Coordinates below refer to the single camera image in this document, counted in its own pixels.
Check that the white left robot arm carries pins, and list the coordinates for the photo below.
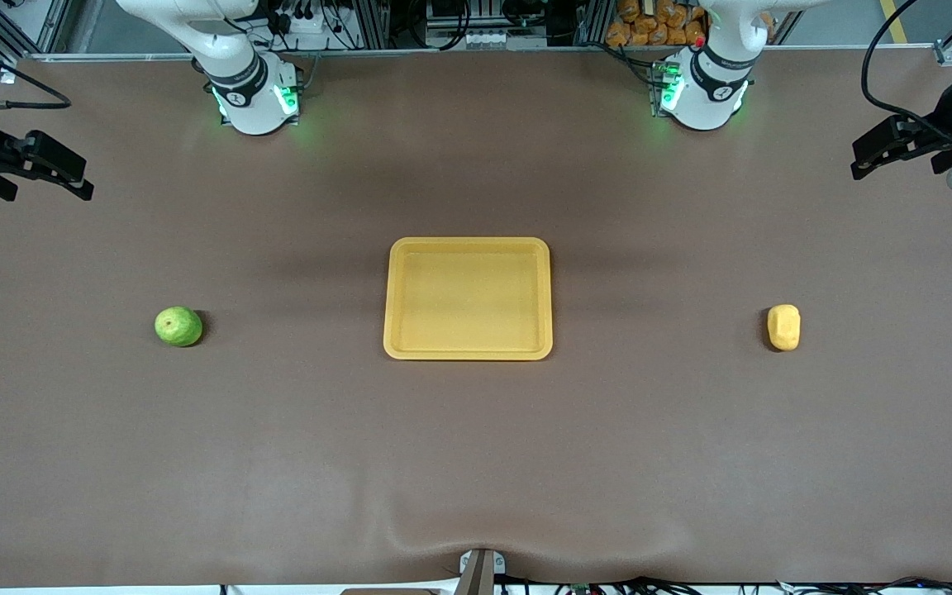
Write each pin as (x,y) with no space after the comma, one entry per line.
(707,99)

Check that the table cover mat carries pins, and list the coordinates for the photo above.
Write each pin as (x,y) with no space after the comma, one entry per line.
(476,463)

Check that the grey electronics box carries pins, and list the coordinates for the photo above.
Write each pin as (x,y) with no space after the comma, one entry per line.
(484,25)

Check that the box of orange objects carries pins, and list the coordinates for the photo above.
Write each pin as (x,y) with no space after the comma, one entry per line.
(658,23)

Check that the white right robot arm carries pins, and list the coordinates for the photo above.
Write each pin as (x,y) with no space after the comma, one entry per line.
(253,99)

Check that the yellow plastic tray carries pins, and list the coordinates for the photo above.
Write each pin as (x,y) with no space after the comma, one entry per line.
(468,299)

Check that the yellow potato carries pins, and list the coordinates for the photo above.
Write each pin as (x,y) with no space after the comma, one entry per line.
(783,327)

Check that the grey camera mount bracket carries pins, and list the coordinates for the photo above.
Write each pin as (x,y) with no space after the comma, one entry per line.
(482,572)

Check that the green apple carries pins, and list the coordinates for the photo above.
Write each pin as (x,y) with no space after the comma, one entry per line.
(178,326)

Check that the white power strip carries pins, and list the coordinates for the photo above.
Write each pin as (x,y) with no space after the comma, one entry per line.
(301,16)

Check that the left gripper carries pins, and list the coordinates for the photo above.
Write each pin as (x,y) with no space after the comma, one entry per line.
(944,122)

